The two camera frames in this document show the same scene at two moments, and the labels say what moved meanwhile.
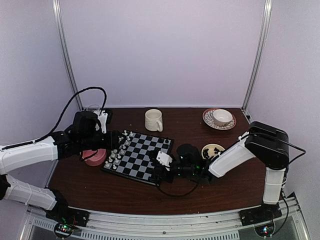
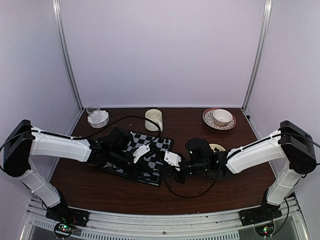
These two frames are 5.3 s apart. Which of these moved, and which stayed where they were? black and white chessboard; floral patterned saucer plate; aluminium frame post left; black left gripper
Moved: black left gripper
Stayed: aluminium frame post left; floral patterned saucer plate; black and white chessboard
